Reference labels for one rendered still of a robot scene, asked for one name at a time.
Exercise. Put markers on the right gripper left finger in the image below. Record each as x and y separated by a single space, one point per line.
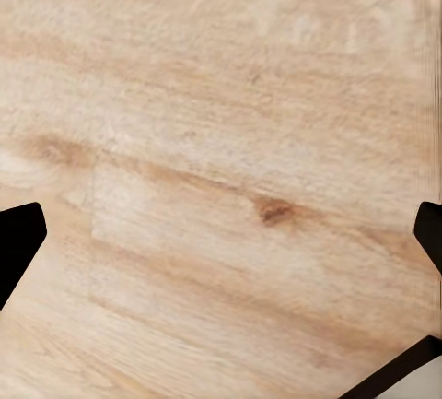
22 231

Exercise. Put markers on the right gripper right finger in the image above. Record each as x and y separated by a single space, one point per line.
428 231

